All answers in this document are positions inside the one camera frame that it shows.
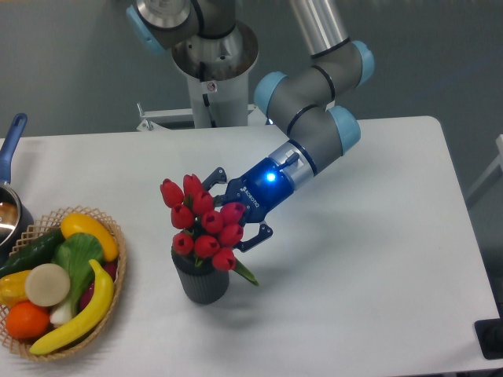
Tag green bok choy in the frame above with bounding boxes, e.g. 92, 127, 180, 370
50, 232, 104, 328

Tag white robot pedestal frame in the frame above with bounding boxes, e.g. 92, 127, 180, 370
137, 72, 271, 131

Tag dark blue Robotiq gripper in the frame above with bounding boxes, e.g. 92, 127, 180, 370
202, 140, 317, 253

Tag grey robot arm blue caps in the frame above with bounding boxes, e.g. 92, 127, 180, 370
127, 1, 375, 251

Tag orange fruit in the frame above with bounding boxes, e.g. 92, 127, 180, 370
6, 301, 50, 339

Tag woven wicker basket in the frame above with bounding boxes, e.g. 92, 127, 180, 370
1, 206, 127, 361

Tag blue handled saucepan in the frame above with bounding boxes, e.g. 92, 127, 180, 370
1, 113, 34, 264

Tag purple red vegetable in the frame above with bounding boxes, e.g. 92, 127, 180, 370
79, 261, 117, 312

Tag black device at table edge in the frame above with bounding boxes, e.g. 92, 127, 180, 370
474, 318, 502, 360

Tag dark grey ribbed vase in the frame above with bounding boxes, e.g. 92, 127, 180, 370
172, 254, 229, 305

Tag red tulip bouquet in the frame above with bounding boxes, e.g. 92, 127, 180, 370
160, 174, 259, 286

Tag beige round slice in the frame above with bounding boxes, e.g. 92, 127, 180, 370
24, 263, 71, 307

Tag yellow banana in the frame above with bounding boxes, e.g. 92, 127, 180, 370
29, 259, 114, 356

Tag white furniture frame right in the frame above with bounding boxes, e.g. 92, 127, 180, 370
465, 134, 502, 209

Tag yellow squash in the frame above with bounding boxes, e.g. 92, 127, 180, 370
61, 212, 119, 262

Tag dark green cucumber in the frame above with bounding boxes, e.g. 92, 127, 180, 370
1, 229, 64, 277

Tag yellow bell pepper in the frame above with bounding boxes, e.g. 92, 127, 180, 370
1, 269, 31, 307

